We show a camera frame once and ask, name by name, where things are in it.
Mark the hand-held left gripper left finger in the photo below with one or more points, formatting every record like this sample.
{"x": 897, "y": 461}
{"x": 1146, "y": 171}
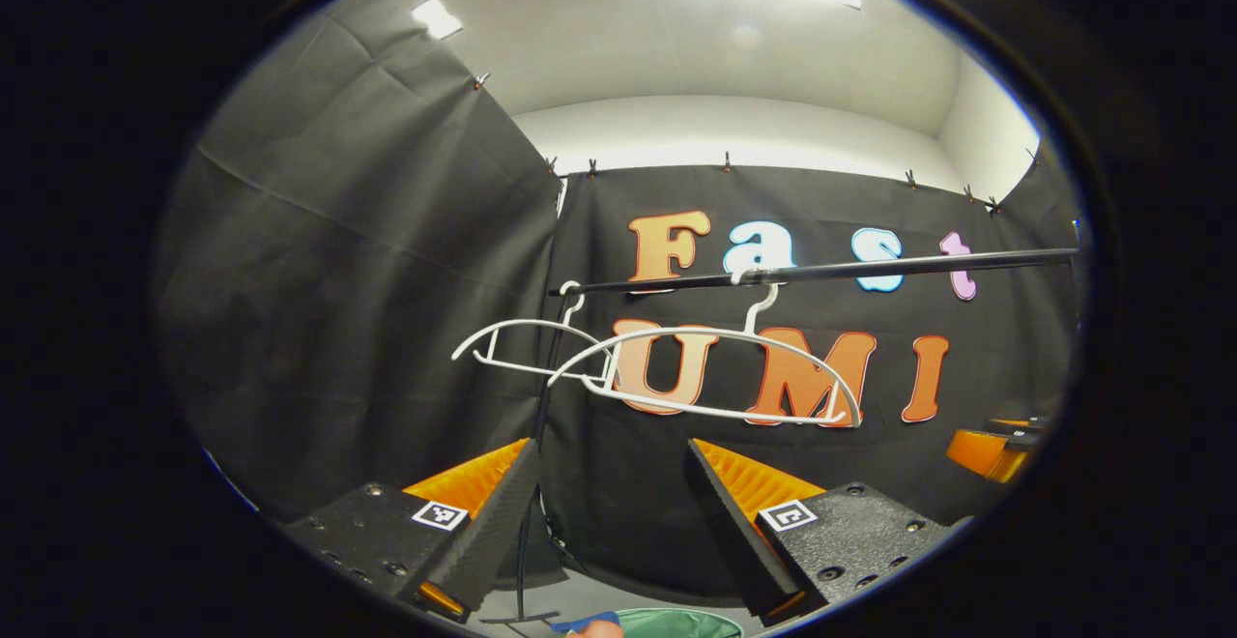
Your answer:
{"x": 493, "y": 532}

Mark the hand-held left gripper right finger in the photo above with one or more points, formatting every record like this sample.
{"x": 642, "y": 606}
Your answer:
{"x": 734, "y": 541}

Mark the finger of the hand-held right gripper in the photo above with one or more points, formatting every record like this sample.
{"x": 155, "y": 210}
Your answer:
{"x": 981, "y": 452}

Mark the green laundry hamper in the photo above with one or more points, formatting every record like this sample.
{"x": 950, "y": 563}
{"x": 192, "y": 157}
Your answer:
{"x": 676, "y": 623}

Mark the white clothes hanger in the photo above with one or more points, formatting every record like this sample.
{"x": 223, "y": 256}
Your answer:
{"x": 527, "y": 322}
{"x": 746, "y": 331}

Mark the black backdrop cloth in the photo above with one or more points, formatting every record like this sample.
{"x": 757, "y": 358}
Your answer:
{"x": 338, "y": 280}

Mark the row of small backdrop clips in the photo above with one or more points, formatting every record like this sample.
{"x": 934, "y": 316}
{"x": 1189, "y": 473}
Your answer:
{"x": 480, "y": 80}

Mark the small ceiling light panel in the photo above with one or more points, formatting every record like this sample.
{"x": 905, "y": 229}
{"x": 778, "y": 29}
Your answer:
{"x": 436, "y": 17}

